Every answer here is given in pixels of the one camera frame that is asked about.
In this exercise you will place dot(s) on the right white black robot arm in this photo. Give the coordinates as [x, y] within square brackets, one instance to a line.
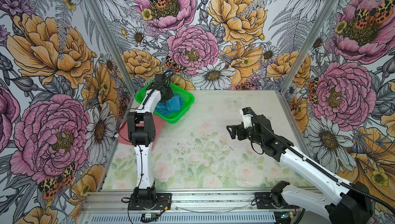
[339, 201]

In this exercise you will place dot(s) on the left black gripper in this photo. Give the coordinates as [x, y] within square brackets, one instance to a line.
[171, 94]

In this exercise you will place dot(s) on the aluminium corner post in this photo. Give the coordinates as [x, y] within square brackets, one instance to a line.
[100, 20]
[312, 35]

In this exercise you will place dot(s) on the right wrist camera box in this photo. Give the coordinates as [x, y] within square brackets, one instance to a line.
[246, 117]

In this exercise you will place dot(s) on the blue t shirt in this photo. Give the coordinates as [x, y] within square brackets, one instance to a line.
[170, 106]

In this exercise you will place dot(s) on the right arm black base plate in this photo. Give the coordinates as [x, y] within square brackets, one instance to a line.
[268, 200]

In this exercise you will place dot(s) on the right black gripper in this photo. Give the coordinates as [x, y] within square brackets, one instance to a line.
[240, 130]

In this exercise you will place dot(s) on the left aluminium corner post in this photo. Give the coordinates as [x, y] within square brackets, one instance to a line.
[100, 20]

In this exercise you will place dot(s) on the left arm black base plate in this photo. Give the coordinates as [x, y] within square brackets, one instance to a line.
[159, 202]

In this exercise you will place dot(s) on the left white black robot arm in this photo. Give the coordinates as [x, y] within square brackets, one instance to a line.
[142, 133]

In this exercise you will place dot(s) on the green plastic basket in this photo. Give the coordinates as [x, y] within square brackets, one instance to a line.
[188, 100]

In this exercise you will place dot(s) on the folded red t shirt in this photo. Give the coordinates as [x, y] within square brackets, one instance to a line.
[123, 131]

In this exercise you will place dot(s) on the right aluminium corner post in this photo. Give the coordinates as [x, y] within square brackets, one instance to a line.
[312, 35]

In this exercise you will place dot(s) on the aluminium front rail frame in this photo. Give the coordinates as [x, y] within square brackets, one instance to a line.
[214, 206]

